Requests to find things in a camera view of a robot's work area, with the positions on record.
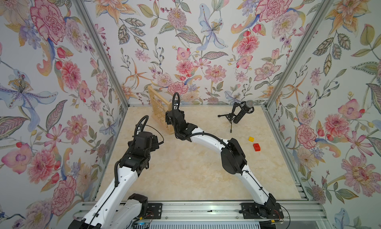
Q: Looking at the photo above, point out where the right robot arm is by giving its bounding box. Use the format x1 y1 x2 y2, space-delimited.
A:
166 109 284 220

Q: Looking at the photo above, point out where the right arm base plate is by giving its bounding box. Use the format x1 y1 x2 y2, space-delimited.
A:
239 202 284 220

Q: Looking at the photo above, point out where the black microphone on tripod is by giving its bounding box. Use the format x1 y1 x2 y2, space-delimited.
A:
217 100 255 133

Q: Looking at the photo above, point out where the aluminium mounting rail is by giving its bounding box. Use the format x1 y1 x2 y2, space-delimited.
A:
148 200 327 223

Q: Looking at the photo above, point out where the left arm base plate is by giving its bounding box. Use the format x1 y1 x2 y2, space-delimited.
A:
133 202 163 220

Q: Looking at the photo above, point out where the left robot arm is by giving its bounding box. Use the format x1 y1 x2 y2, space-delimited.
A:
68 131 162 229

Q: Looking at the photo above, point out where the red toy brick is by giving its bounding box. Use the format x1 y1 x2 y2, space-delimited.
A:
253 143 261 152

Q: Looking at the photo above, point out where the wooden jewelry display stand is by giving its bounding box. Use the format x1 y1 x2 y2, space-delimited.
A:
148 85 174 135

